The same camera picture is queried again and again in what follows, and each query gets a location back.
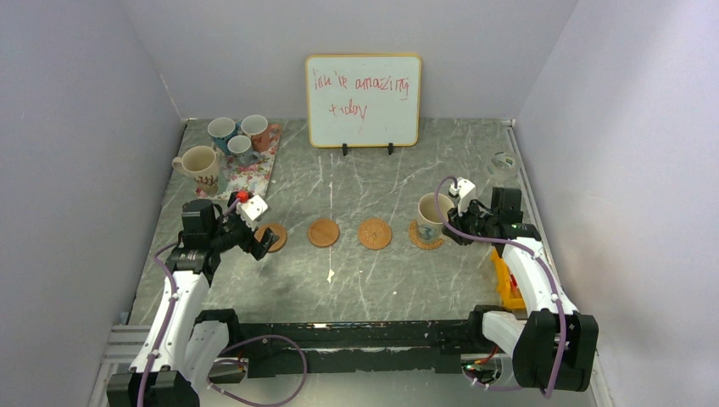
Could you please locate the cream seahorse mug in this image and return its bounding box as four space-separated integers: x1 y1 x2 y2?
416 192 454 244

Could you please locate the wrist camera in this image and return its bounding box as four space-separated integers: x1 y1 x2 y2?
235 190 270 229
448 177 477 216

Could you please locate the light wooden coaster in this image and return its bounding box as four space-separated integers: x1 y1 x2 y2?
254 222 287 253
307 218 340 248

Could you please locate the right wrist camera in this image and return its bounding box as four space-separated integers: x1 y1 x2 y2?
448 177 477 216

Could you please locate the black whiteboard stand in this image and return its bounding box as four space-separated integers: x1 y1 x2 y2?
341 142 395 157

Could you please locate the yellow orange object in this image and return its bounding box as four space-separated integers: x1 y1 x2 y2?
490 248 527 311

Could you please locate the orange floral mug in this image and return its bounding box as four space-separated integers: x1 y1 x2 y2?
239 114 282 153

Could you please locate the clear tape roll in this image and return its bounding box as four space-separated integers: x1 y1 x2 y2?
485 151 521 183

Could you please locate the woven rattan coaster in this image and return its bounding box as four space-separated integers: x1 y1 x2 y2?
409 220 444 250
357 218 393 250

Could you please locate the teal blue mug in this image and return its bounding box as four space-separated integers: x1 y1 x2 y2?
207 117 240 155

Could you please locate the small light blue mug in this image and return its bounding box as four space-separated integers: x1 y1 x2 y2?
227 135 260 167

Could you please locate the cream coral pattern mug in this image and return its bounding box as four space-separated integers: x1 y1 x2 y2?
171 146 226 195

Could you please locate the yellow framed whiteboard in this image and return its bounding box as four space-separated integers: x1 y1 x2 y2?
305 53 422 148

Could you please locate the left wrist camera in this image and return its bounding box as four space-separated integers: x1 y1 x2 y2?
235 190 270 229

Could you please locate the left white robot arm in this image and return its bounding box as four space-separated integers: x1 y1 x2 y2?
106 191 279 406

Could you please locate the floral serving tray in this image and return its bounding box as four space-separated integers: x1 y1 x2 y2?
195 129 281 199

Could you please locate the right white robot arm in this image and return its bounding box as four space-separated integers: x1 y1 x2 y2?
441 178 599 396

